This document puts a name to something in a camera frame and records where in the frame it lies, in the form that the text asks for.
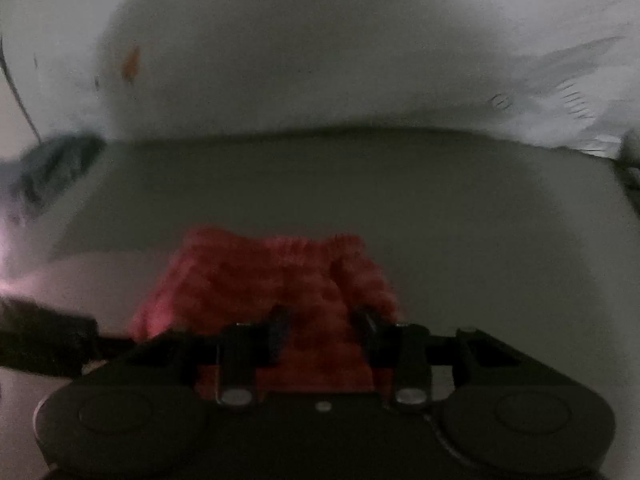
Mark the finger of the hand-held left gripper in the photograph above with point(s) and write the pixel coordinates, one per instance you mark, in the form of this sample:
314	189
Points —
45	335

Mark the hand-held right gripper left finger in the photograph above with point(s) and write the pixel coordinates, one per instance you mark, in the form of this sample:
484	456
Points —
279	332

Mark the red knitted garment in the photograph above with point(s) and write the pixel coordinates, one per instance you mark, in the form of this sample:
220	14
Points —
280	280

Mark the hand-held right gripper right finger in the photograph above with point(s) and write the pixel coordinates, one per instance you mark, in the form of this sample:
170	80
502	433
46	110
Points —
364	332

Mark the dark cloth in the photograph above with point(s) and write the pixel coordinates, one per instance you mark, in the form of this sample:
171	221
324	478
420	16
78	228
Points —
57	165

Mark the white cloth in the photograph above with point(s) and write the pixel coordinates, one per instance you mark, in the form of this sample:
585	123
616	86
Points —
540	50

